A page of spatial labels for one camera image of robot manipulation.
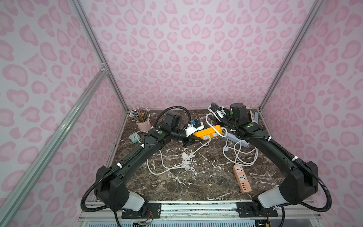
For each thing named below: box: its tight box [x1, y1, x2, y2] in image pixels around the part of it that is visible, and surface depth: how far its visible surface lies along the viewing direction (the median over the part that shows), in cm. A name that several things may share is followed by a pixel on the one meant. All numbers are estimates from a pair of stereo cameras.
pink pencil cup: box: [129, 105, 154, 132], surface depth 102 cm
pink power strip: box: [232, 164, 252, 194], surface depth 83 cm
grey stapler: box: [249, 110, 259, 124], surface depth 112 cm
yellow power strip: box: [192, 124, 224, 141], surface depth 69 cm
